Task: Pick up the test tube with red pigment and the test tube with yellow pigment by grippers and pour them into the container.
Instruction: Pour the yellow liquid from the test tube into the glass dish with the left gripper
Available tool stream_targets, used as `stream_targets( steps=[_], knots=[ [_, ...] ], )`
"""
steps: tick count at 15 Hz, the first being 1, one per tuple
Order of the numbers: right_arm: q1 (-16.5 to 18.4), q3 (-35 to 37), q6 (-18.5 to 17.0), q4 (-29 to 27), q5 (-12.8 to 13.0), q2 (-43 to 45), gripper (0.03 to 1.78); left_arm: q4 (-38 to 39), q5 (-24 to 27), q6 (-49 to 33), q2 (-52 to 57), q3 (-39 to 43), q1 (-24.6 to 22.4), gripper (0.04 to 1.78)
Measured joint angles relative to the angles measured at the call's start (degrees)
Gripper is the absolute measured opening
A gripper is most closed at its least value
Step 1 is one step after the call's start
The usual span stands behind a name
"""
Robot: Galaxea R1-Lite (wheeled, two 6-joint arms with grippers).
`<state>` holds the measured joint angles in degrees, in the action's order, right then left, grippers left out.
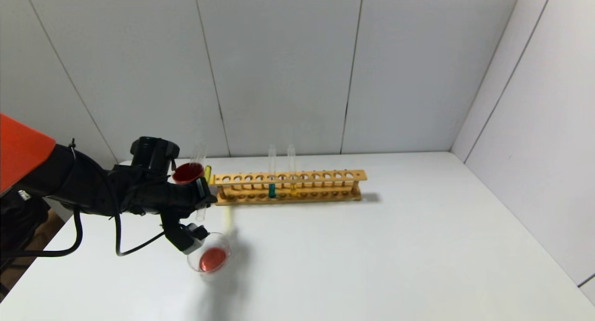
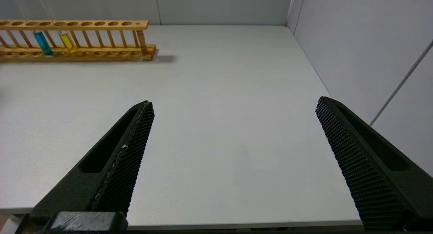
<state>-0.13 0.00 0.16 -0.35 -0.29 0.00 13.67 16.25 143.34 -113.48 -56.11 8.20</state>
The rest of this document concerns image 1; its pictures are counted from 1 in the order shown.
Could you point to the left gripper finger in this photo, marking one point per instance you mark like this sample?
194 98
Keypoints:
211 199

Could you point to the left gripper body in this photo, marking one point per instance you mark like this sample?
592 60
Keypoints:
202 190

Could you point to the test tube with yellow pigment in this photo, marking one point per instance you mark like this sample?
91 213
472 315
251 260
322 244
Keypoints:
204 191
293 189

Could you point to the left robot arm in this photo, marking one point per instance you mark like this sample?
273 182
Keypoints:
69 186

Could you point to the empty clear test tube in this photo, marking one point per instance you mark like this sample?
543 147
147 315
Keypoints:
202 151
195 153

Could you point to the test tube with green pigment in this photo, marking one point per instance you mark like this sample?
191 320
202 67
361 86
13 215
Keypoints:
272 190

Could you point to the wooden test tube rack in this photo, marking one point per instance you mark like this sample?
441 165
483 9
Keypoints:
297 189

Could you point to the dark red plastic cup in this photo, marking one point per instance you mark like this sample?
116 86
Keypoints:
187 172

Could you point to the clear glass beaker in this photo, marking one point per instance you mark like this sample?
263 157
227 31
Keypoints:
214 258

